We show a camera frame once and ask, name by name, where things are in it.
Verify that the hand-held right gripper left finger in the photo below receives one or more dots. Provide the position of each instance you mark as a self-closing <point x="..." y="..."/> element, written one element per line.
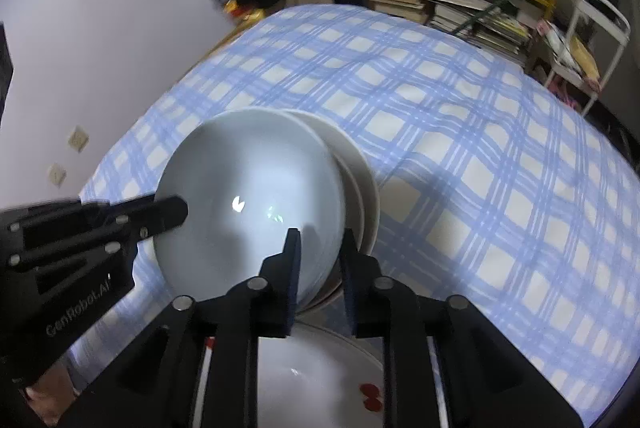
<point x="294" y="283"/>

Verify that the pile of magazines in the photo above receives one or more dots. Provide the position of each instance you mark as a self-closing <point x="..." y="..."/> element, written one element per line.
<point x="480" y="30"/>

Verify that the white bowl with red symbol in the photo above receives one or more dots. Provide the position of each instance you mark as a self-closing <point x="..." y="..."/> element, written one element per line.
<point x="371" y="208"/>

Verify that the person's left hand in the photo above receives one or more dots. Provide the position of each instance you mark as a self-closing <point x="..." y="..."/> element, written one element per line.
<point x="50" y="393"/>

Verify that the yellow and red packet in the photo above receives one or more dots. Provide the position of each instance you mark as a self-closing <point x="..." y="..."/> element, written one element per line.
<point x="245" y="10"/>

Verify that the blue checked tablecloth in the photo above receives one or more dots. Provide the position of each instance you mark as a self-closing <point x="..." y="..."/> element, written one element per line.
<point x="450" y="157"/>

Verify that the white metal cart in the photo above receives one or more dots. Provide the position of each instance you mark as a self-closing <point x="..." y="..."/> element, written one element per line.
<point x="607" y="15"/>

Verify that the white bowl with red outside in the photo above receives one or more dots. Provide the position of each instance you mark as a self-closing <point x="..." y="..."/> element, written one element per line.
<point x="353" y="203"/>

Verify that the large white cherry plate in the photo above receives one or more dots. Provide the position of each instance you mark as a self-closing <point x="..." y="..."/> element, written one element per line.
<point x="310" y="373"/>

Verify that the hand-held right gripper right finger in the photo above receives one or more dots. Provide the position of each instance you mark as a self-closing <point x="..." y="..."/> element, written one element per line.
<point x="351" y="288"/>

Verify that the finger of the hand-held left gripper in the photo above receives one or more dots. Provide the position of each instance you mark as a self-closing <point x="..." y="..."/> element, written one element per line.
<point x="160" y="214"/>

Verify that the green pole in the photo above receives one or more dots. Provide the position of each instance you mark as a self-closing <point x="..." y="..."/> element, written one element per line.
<point x="505" y="5"/>

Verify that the beige wall socket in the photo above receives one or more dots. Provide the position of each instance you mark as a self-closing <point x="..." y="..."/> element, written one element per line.
<point x="57" y="175"/>
<point x="78" y="138"/>

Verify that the plain white bowl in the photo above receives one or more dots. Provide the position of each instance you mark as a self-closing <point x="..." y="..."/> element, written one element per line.
<point x="250" y="178"/>

